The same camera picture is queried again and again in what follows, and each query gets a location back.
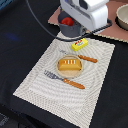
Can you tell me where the bread loaf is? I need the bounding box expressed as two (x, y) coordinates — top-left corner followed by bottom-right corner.
(58, 59), (81, 70)

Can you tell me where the knife with wooden handle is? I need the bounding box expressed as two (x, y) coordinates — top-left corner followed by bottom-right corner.
(59, 50), (98, 63)

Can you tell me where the fork with wooden handle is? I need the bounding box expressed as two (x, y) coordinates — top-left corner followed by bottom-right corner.
(44, 70), (85, 89)

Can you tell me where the round wooden plate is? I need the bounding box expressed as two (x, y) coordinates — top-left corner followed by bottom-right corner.
(56, 55), (83, 78)

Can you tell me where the large grey pot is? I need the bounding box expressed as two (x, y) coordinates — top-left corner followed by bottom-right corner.
(58, 11), (86, 38)

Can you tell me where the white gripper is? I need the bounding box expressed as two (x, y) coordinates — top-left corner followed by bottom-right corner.
(60, 0), (109, 31)

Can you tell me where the yellow butter box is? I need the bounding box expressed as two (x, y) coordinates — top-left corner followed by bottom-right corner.
(71, 38), (88, 51)

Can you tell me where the beige bowl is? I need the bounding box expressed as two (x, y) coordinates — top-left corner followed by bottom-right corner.
(116, 4), (128, 31)

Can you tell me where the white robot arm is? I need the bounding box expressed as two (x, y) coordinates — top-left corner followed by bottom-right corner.
(60, 0), (109, 31)

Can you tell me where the black cable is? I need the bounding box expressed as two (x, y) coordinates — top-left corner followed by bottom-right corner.
(25, 0), (114, 43)

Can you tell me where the white woven placemat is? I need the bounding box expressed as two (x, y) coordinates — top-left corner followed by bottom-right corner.
(14, 38), (114, 128)

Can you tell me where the red tomato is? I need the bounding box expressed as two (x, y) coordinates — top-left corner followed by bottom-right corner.
(61, 17), (73, 26)

